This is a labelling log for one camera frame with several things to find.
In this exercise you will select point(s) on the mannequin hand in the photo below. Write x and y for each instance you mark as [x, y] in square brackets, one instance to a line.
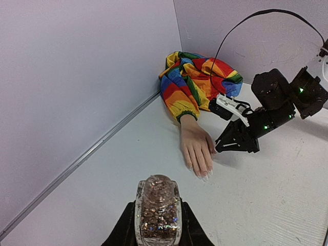
[197, 147]

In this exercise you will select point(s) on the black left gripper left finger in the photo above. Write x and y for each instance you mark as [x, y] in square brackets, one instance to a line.
[123, 234]

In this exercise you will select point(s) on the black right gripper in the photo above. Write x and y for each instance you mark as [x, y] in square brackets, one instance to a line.
[274, 93]

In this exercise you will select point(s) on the rainbow coloured sleeve cloth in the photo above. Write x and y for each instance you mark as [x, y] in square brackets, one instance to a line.
[190, 81]

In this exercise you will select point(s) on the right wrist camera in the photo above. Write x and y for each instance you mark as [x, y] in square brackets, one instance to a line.
[230, 109]

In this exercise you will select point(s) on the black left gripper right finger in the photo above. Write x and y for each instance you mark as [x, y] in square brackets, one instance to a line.
[192, 232]

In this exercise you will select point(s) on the glitter nail polish bottle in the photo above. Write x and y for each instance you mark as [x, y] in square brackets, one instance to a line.
[158, 212]

